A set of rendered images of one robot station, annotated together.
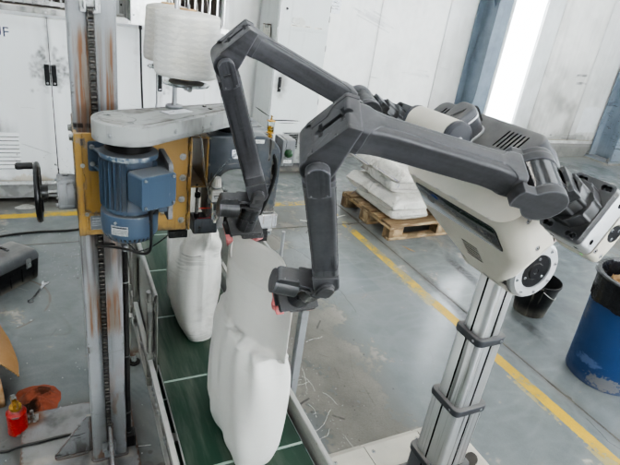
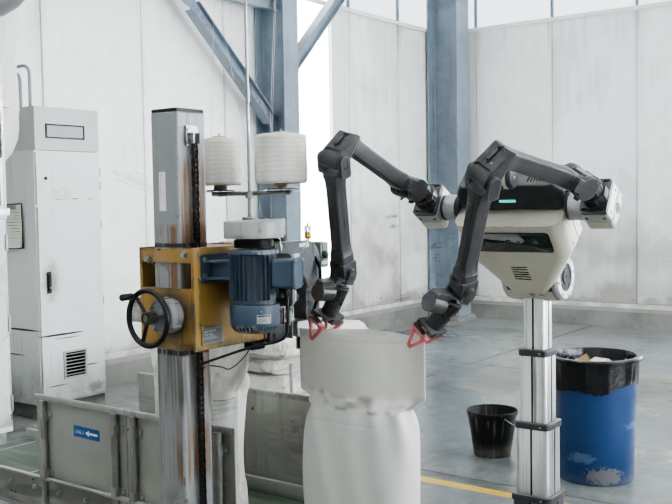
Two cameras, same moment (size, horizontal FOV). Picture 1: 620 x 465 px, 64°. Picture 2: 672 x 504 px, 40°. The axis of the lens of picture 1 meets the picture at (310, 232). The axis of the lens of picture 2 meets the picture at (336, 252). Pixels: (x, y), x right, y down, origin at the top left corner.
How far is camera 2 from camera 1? 204 cm
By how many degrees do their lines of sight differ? 32
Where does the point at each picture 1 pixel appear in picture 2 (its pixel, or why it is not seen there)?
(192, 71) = (300, 174)
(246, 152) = (344, 233)
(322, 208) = (483, 214)
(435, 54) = (222, 216)
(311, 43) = (82, 220)
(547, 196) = (590, 182)
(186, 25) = (295, 140)
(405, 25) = not seen: hidden behind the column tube
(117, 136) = (266, 229)
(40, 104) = not seen: outside the picture
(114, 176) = (259, 267)
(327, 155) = (499, 171)
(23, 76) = not seen: outside the picture
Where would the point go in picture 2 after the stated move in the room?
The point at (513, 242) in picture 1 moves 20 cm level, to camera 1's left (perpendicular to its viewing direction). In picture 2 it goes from (560, 239) to (508, 241)
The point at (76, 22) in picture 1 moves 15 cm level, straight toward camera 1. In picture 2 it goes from (182, 155) to (217, 153)
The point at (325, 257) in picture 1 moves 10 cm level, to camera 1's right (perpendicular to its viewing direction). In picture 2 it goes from (473, 262) to (501, 261)
